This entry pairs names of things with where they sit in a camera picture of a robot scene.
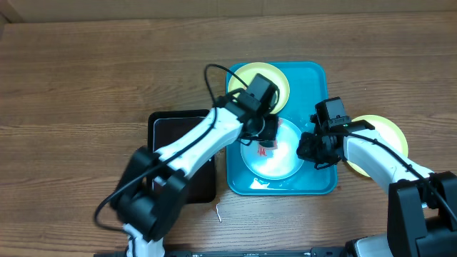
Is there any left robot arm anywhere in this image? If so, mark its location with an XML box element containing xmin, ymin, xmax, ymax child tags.
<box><xmin>107</xmin><ymin>95</ymin><xmax>277</xmax><ymax>256</ymax></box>

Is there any yellow-green plate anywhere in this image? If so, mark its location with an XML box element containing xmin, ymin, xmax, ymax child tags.
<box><xmin>352</xmin><ymin>115</ymin><xmax>408</xmax><ymax>156</ymax></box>
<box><xmin>234</xmin><ymin>62</ymin><xmax>290</xmax><ymax>114</ymax></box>

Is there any green orange sponge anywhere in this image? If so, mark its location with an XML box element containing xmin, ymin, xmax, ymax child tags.
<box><xmin>257</xmin><ymin>141</ymin><xmax>277</xmax><ymax>156</ymax></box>

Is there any teal plastic tray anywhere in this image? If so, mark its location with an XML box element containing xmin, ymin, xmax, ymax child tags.
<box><xmin>226</xmin><ymin>61</ymin><xmax>338</xmax><ymax>196</ymax></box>

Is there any light blue plate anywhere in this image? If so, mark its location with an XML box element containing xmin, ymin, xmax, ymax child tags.
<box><xmin>241</xmin><ymin>118</ymin><xmax>303</xmax><ymax>180</ymax></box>

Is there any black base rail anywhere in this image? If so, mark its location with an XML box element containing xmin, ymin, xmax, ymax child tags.
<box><xmin>93</xmin><ymin>244</ymin><xmax>351</xmax><ymax>257</ymax></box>

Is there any black water tray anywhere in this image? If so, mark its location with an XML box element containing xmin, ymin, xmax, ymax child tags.
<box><xmin>147</xmin><ymin>109</ymin><xmax>216</xmax><ymax>203</ymax></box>

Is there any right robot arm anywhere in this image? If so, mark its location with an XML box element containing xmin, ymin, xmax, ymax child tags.
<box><xmin>296</xmin><ymin>121</ymin><xmax>456</xmax><ymax>256</ymax></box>

